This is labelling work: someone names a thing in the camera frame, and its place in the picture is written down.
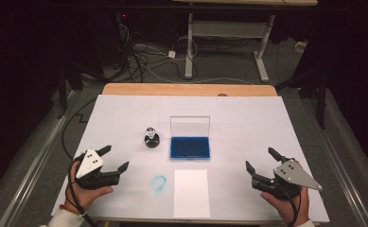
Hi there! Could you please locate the metal floor rail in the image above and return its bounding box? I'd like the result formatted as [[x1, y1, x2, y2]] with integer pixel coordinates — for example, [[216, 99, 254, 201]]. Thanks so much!
[[0, 90, 79, 227], [300, 96, 368, 227]]

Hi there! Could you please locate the black metal stand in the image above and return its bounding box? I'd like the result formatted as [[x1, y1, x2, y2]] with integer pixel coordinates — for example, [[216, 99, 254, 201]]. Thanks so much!
[[275, 66, 328, 131], [56, 61, 79, 120]]

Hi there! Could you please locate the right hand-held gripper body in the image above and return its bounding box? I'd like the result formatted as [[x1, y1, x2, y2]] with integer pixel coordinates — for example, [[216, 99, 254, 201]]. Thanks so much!
[[251, 159, 324, 201]]

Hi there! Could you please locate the wooden table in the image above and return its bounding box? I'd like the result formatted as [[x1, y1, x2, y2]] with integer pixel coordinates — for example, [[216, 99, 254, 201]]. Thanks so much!
[[101, 82, 278, 97]]

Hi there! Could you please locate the left hand-held gripper black cable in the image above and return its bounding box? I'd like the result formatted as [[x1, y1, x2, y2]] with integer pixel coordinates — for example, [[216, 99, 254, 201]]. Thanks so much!
[[65, 159, 98, 227]]

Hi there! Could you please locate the white metal desk frame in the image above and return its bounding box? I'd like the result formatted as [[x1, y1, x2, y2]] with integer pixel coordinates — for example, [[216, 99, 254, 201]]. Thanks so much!
[[171, 0, 319, 83]]

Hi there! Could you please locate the grey floor cable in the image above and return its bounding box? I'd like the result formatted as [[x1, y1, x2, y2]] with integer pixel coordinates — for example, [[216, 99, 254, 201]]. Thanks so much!
[[145, 66, 255, 86]]

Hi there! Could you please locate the blue ink pad clear case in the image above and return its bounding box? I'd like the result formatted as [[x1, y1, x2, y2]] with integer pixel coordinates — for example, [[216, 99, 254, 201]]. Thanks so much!
[[169, 115, 212, 161]]

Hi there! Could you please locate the white paper sheet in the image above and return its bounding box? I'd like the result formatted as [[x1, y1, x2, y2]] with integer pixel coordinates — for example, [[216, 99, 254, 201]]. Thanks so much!
[[173, 169, 211, 219]]

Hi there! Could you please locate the red bracelet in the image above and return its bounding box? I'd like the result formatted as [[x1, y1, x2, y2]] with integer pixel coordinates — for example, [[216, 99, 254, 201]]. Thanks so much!
[[59, 203, 87, 218]]

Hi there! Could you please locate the person's right hand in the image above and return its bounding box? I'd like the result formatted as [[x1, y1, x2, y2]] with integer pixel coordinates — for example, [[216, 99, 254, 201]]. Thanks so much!
[[260, 186, 310, 226]]

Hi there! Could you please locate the thin black floor cable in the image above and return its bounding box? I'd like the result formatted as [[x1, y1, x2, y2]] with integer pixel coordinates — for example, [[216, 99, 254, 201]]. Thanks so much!
[[61, 98, 98, 161]]

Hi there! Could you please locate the hand-held gripper black cable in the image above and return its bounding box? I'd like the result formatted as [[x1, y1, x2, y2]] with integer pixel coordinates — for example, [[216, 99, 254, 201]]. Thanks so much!
[[274, 181, 301, 227], [65, 159, 98, 227]]

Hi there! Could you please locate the right hand-held gripper black cable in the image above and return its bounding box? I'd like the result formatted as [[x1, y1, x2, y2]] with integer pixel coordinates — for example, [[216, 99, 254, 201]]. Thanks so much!
[[274, 181, 301, 227]]

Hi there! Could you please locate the person's left hand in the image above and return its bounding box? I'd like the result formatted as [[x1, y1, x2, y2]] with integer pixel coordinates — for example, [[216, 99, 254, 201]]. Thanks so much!
[[65, 161, 114, 213]]

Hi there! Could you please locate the white power strip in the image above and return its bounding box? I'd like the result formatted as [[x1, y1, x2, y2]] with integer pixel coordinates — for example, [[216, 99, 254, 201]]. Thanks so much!
[[293, 41, 308, 53]]

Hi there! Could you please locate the tangle of black floor cables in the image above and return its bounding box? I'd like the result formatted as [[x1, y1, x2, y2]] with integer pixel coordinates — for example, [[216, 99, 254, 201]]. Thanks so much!
[[116, 22, 199, 83]]

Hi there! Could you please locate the blue ink smudge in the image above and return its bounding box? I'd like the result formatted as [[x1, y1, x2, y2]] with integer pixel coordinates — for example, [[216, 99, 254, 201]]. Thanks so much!
[[150, 174, 168, 193]]

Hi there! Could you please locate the white table cover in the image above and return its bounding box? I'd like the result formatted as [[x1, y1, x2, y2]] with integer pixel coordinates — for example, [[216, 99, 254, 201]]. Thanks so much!
[[51, 94, 331, 224]]

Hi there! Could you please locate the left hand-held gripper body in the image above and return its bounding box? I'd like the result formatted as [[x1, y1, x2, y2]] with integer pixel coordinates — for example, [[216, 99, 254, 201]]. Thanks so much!
[[72, 148, 122, 191]]

